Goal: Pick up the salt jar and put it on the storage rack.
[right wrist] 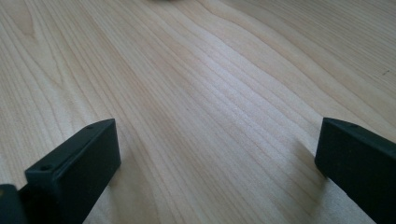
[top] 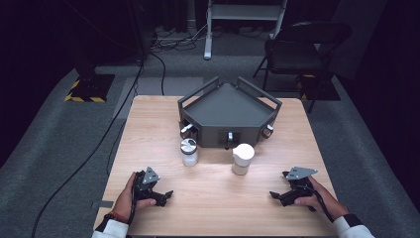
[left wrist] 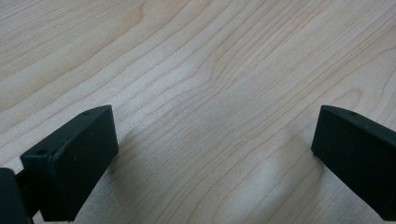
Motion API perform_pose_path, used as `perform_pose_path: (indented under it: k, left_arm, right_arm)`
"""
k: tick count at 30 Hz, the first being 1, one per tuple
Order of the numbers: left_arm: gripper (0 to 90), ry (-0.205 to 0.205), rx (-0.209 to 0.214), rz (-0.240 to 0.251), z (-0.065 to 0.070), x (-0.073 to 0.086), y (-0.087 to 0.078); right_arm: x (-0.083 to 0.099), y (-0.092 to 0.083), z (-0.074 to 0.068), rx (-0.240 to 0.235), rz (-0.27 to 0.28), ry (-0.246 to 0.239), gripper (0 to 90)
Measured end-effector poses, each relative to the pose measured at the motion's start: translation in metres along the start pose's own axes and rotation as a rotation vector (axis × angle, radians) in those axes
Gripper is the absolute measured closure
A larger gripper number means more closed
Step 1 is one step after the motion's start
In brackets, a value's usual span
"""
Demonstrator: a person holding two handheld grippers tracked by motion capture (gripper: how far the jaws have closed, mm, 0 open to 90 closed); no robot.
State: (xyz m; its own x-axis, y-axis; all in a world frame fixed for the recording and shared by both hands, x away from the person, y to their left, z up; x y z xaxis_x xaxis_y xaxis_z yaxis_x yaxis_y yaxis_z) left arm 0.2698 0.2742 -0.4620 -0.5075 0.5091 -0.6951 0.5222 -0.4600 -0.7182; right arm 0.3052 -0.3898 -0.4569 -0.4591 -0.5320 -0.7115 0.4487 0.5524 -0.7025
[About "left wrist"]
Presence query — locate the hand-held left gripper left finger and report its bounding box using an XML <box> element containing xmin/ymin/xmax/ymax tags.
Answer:
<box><xmin>20</xmin><ymin>105</ymin><xmax>120</xmax><ymax>223</ymax></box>

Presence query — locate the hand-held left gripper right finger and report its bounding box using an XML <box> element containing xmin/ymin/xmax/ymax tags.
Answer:
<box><xmin>310</xmin><ymin>105</ymin><xmax>396</xmax><ymax>222</ymax></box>

